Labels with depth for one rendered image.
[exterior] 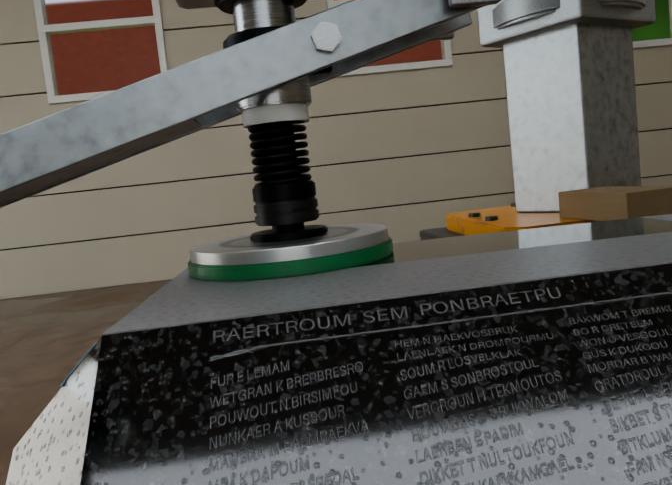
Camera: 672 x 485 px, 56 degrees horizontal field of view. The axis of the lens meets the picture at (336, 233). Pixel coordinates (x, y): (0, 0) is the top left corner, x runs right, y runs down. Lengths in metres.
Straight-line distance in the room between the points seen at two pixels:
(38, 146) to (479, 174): 6.45
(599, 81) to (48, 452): 1.20
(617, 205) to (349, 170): 5.61
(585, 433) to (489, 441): 0.06
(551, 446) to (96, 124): 0.48
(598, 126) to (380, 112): 5.43
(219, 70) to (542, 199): 0.94
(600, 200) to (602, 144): 0.24
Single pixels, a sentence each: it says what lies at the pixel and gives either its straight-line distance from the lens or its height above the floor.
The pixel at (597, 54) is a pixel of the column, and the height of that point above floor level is 1.09.
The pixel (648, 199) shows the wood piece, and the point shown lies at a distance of 1.16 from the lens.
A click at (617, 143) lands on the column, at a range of 1.45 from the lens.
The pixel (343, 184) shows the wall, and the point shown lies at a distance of 6.66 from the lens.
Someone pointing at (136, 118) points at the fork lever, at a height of 0.98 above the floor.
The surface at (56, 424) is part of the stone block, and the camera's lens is 0.48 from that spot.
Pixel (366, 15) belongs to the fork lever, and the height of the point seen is 1.06.
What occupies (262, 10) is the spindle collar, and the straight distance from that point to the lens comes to 0.68.
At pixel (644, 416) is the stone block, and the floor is 0.75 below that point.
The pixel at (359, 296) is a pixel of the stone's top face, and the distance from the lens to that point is 0.46.
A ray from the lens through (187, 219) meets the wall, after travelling 6.69.
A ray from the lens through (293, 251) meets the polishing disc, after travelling 0.58.
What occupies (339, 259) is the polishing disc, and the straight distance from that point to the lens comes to 0.59.
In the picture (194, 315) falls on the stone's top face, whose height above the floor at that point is 0.82.
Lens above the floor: 0.91
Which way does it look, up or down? 5 degrees down
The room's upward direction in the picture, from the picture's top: 6 degrees counter-clockwise
